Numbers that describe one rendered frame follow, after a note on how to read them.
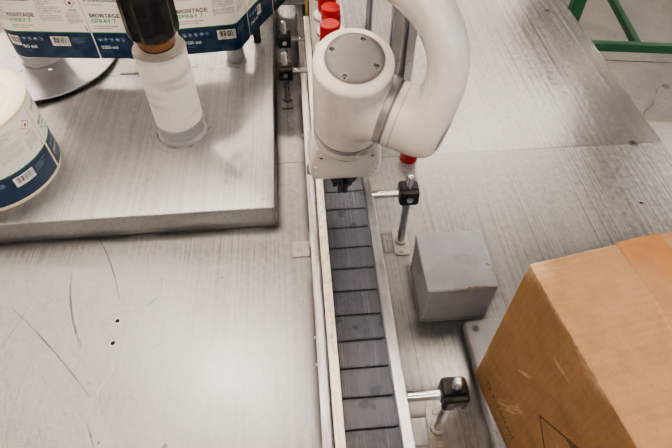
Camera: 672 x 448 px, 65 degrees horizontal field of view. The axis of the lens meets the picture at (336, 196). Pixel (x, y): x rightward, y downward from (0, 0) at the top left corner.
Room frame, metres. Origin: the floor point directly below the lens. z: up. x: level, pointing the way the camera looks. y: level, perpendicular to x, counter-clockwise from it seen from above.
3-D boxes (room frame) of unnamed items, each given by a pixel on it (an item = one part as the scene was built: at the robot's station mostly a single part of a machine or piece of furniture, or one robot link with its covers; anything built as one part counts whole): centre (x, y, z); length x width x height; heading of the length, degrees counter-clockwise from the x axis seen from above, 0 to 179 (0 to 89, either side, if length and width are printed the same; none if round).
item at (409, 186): (0.51, -0.09, 0.91); 0.07 x 0.03 x 0.16; 95
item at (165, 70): (0.74, 0.29, 1.03); 0.09 x 0.09 x 0.30
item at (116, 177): (0.92, 0.47, 0.86); 0.80 x 0.67 x 0.05; 5
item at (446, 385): (0.22, -0.11, 0.91); 0.07 x 0.03 x 0.16; 95
